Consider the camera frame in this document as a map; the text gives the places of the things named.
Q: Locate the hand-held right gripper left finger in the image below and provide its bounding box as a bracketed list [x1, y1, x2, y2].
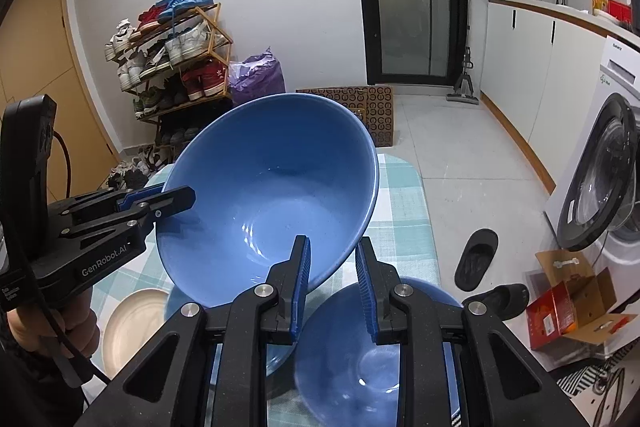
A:
[87, 234, 312, 427]

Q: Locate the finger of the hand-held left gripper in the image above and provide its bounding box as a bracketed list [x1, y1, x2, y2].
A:
[60, 186, 196, 240]
[47, 187, 168, 223]

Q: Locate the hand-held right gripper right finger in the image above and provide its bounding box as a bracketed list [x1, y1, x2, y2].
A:
[356, 239, 591, 427]

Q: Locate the blue bowl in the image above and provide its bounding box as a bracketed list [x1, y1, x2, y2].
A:
[294, 277, 463, 427]
[164, 287, 297, 378]
[155, 93, 380, 309]

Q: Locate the cream plate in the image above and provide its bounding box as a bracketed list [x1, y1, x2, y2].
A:
[102, 288, 173, 380]

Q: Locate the person's left forearm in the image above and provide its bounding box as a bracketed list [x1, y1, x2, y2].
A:
[0, 337, 86, 427]

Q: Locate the person's left hand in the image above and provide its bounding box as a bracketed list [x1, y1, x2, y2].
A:
[7, 289, 101, 360]

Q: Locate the scattered shoes pile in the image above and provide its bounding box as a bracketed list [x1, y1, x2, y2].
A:
[107, 144, 173, 190]

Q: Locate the teal checked tablecloth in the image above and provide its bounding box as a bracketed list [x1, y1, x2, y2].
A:
[75, 152, 443, 427]

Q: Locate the black slipper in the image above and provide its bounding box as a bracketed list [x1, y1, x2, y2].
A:
[461, 284, 531, 323]
[454, 228, 500, 292]

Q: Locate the purple plastic bag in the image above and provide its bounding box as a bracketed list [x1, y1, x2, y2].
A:
[227, 47, 287, 108]

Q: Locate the wooden door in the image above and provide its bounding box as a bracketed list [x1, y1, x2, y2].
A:
[0, 0, 123, 208]

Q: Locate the wooden shoe rack with shoes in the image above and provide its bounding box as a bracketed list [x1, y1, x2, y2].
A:
[104, 0, 233, 158]

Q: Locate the brown patterned door mat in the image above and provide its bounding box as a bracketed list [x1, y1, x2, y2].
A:
[296, 84, 396, 148]

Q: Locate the red carton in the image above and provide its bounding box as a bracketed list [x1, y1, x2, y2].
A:
[525, 279, 581, 352]

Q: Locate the grey floor mop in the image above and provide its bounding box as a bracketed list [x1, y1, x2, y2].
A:
[446, 0, 483, 105]

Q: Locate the open cardboard box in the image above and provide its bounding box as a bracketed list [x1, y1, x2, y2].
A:
[525, 249, 638, 353]

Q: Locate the black white striped rug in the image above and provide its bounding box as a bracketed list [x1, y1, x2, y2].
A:
[550, 342, 640, 427]

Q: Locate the white kitchen counter cabinet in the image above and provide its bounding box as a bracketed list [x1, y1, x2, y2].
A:
[477, 0, 640, 192]

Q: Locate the white washing machine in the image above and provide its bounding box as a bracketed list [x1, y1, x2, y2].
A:
[544, 32, 640, 353]

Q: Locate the red box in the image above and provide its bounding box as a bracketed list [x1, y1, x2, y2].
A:
[606, 0, 636, 25]

